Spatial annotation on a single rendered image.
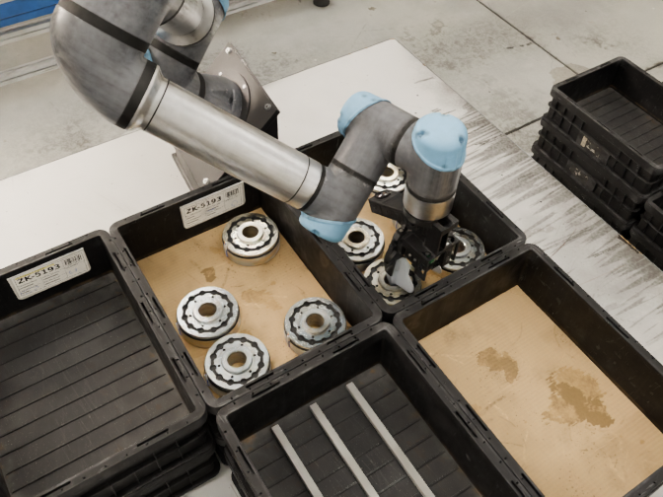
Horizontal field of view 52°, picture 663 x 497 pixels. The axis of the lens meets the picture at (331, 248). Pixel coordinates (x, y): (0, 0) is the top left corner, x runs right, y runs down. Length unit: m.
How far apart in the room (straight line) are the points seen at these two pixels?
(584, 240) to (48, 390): 1.09
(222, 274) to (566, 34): 2.55
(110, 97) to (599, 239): 1.06
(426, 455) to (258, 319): 0.35
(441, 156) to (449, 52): 2.30
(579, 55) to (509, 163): 1.74
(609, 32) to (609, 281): 2.21
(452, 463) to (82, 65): 0.75
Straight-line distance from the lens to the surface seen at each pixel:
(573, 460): 1.13
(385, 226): 1.30
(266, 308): 1.19
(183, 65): 1.31
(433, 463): 1.07
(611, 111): 2.26
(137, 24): 0.90
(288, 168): 0.96
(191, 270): 1.25
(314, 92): 1.80
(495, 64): 3.19
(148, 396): 1.13
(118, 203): 1.57
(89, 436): 1.12
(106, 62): 0.89
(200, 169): 1.44
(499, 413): 1.13
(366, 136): 0.98
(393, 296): 1.17
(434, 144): 0.92
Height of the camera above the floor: 1.81
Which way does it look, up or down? 51 degrees down
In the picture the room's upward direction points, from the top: 2 degrees clockwise
